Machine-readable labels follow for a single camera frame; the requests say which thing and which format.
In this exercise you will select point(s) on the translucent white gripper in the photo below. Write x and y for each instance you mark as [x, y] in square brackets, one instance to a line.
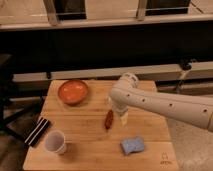
[120, 109]

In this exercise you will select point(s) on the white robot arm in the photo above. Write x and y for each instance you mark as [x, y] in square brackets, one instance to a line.
[194, 110]

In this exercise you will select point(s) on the orange ceramic bowl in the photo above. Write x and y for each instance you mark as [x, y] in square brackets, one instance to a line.
[73, 92]

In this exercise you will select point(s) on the blue sponge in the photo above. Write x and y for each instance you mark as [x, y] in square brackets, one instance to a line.
[132, 145]

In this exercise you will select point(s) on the white plastic cup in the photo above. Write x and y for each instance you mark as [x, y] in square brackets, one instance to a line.
[54, 142]

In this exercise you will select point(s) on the black white striped box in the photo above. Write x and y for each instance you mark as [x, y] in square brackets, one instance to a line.
[37, 132]

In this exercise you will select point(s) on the black chair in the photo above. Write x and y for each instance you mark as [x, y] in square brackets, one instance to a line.
[6, 86]

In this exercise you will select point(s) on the black clamp on rail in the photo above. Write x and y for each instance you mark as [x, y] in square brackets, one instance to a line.
[186, 64]

